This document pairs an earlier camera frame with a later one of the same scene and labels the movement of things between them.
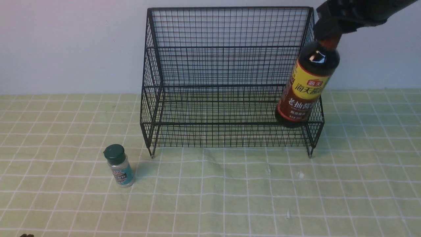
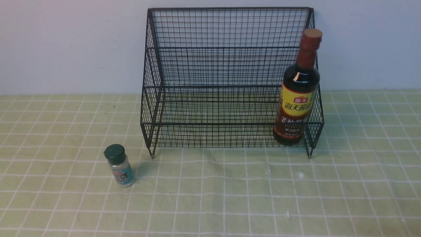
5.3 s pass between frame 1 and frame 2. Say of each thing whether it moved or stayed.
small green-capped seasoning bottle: stayed
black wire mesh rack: stayed
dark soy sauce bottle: moved
